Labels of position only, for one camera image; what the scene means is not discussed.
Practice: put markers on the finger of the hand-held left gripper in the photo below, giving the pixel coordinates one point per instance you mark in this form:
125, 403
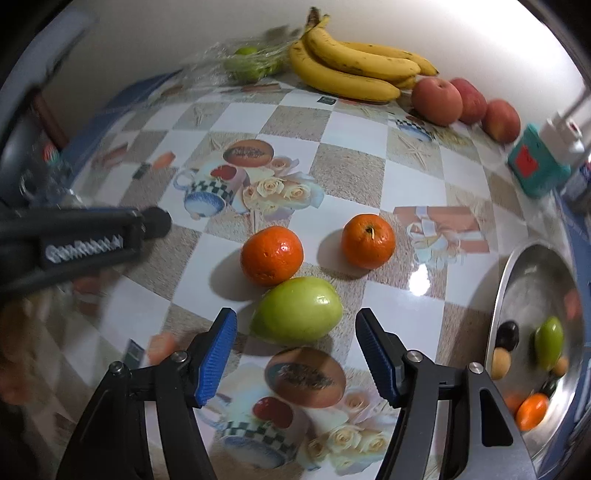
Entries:
135, 226

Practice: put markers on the large green mango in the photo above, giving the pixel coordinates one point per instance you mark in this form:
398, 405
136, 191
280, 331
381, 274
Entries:
297, 310

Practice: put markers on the brown wooden furniture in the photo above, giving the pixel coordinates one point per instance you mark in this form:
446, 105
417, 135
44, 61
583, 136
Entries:
46, 120

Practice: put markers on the plain orange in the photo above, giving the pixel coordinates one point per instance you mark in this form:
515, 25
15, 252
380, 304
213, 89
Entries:
271, 256
531, 410

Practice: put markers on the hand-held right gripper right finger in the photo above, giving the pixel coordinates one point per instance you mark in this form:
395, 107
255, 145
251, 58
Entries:
376, 355

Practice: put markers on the small tan round fruit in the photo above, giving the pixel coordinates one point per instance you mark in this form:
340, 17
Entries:
560, 367

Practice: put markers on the small dark plum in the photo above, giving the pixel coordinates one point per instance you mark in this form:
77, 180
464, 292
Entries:
549, 386

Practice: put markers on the large tan round fruit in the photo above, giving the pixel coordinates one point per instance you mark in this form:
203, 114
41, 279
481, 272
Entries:
500, 362

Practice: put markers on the plastic bag of green limes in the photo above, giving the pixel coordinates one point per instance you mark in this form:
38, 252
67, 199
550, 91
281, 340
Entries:
249, 62

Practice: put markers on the small green mango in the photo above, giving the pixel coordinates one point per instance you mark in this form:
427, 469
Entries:
549, 344

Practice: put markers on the teal box with red label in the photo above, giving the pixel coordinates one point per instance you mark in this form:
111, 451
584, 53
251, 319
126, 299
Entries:
535, 161

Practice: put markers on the orange with stem mark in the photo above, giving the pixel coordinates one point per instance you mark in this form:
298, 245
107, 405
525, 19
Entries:
368, 241

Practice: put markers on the red apple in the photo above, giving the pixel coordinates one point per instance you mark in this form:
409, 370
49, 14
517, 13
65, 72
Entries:
474, 99
501, 120
436, 101

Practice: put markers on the yellow banana bunch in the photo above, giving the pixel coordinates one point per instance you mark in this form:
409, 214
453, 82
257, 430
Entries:
351, 69

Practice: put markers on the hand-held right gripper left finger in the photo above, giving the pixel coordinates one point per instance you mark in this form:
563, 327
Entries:
217, 355

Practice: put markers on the clear glass mug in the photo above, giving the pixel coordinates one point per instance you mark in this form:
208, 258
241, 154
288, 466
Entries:
44, 173

